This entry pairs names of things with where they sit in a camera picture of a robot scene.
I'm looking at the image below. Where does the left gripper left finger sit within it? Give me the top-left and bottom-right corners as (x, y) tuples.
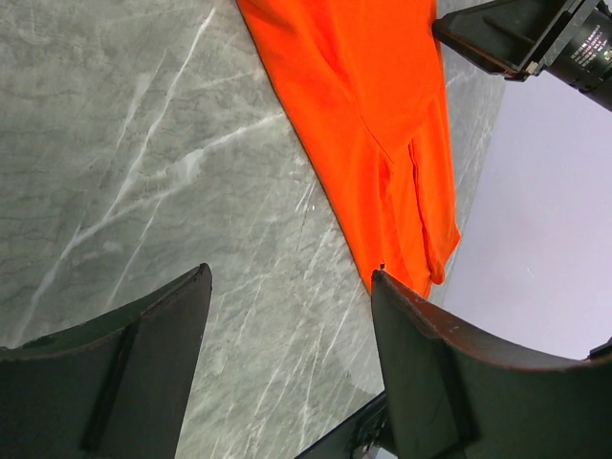
(1, 264), (212, 458)

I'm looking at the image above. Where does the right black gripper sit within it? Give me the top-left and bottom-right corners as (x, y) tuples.
(432, 0), (611, 108)

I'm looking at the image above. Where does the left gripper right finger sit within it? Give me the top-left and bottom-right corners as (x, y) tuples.
(371, 271), (611, 458)

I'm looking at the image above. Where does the orange t-shirt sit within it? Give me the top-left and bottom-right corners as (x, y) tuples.
(238, 1), (460, 296)

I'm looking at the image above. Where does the black base crossbar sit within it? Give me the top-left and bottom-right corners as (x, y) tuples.
(296, 392), (397, 459)

